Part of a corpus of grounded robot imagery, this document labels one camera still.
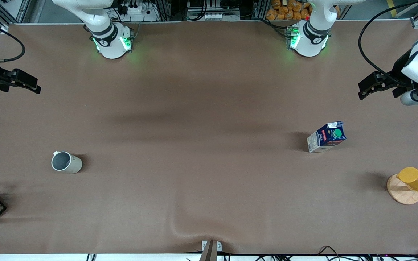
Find blue white milk carton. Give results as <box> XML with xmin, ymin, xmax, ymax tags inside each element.
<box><xmin>306</xmin><ymin>121</ymin><xmax>347</xmax><ymax>153</ymax></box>

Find grey white mug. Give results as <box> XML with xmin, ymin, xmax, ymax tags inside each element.
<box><xmin>51</xmin><ymin>151</ymin><xmax>83</xmax><ymax>174</ymax></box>

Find yellow cup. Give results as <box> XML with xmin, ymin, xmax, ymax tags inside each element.
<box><xmin>397</xmin><ymin>167</ymin><xmax>418</xmax><ymax>191</ymax></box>

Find round wooden stand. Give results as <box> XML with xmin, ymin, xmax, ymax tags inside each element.
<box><xmin>387</xmin><ymin>174</ymin><xmax>418</xmax><ymax>205</ymax></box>

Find orange snack packets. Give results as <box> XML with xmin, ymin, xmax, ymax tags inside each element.
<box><xmin>266</xmin><ymin>0</ymin><xmax>313</xmax><ymax>21</ymax></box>

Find white power strip with plugs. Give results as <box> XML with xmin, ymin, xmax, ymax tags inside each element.
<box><xmin>118</xmin><ymin>0</ymin><xmax>159</xmax><ymax>22</ymax></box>

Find black base cable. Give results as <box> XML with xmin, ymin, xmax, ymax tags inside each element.
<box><xmin>259</xmin><ymin>17</ymin><xmax>290</xmax><ymax>37</ymax></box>

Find black cable loop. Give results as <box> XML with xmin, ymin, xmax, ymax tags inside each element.
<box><xmin>318</xmin><ymin>245</ymin><xmax>344</xmax><ymax>257</ymax></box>

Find metal table bracket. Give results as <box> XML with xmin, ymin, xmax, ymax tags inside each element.
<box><xmin>201</xmin><ymin>240</ymin><xmax>222</xmax><ymax>261</ymax></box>

